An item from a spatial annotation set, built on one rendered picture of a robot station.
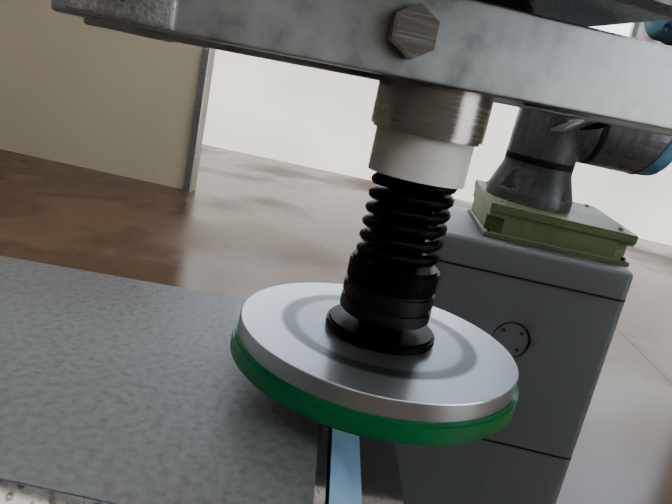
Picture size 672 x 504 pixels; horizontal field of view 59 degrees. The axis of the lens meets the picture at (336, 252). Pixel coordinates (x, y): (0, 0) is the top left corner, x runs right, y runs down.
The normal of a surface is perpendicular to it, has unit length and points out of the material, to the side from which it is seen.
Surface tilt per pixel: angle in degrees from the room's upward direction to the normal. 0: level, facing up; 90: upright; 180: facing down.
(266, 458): 0
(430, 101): 90
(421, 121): 90
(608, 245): 90
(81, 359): 0
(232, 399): 0
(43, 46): 90
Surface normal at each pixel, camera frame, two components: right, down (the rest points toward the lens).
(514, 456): -0.11, 0.23
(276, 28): 0.25, 0.29
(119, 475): 0.20, -0.95
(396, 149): -0.58, 0.09
